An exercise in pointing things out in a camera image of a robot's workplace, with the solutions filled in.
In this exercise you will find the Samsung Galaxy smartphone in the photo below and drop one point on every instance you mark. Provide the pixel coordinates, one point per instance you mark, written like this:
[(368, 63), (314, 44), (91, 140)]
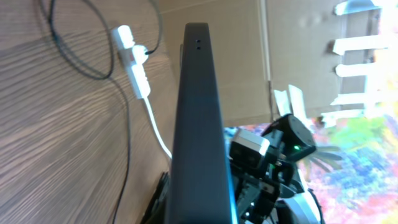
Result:
[(201, 188)]

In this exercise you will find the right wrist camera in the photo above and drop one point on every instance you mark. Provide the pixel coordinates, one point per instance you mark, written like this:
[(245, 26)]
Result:
[(248, 148)]

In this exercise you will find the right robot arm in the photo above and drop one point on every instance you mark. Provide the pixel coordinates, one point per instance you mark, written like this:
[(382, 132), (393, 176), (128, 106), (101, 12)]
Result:
[(291, 141)]

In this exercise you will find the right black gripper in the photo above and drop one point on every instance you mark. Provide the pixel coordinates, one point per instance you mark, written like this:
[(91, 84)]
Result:
[(257, 191)]

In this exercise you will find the white USB charger plug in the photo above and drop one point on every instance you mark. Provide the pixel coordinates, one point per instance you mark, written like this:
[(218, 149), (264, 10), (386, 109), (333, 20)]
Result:
[(139, 52)]

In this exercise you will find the white power strip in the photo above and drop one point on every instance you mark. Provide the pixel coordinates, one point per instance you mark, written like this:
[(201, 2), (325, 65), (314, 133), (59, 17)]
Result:
[(124, 40)]

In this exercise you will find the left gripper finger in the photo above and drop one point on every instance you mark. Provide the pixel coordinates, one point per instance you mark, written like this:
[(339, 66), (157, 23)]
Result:
[(155, 211)]

